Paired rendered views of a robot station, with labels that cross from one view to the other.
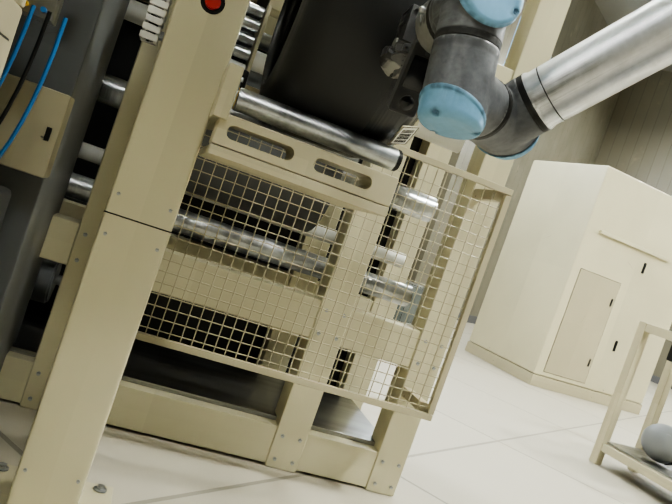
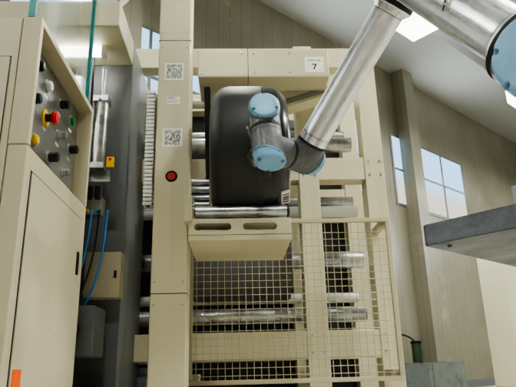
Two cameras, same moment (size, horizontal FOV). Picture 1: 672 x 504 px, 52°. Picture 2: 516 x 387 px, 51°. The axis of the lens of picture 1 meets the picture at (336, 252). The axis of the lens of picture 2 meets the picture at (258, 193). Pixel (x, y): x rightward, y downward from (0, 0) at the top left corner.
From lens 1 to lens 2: 0.73 m
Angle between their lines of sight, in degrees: 24
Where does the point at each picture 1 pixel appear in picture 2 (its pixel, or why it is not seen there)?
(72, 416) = not seen: outside the picture
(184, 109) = (173, 229)
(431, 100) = (256, 155)
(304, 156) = (236, 224)
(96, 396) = not seen: outside the picture
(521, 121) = (306, 150)
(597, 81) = (326, 118)
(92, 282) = (154, 333)
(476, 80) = (270, 139)
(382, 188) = (283, 225)
